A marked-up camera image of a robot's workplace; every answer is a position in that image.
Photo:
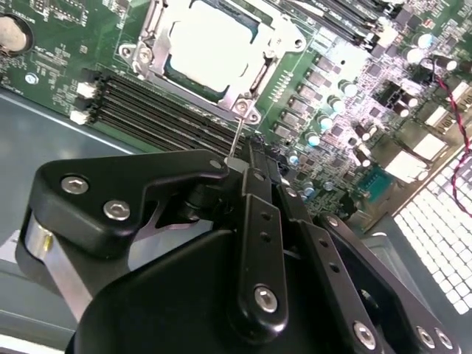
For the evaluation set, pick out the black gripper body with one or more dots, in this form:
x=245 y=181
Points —
x=166 y=306

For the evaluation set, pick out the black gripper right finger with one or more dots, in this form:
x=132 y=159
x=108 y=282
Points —
x=332 y=258

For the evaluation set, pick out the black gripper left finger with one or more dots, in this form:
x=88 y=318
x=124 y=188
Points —
x=92 y=206

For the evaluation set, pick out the metal socket cover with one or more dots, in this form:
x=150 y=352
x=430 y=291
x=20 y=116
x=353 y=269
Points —
x=221 y=96

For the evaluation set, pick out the silver CPU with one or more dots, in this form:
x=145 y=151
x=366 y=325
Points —
x=210 y=48

